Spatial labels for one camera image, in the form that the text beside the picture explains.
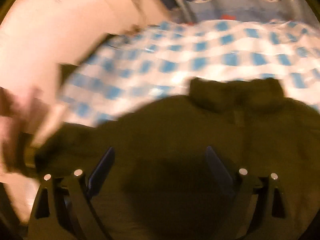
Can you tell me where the blue white checkered bed cover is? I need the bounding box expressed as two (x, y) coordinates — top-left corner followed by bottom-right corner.
(59, 20), (319, 126)

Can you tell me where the blue whale pattern curtain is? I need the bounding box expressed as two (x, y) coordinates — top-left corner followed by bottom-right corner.
(160, 0), (318, 25)

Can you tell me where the dark olive puffer jacket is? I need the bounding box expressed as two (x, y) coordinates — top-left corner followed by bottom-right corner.
(35, 78), (319, 239)

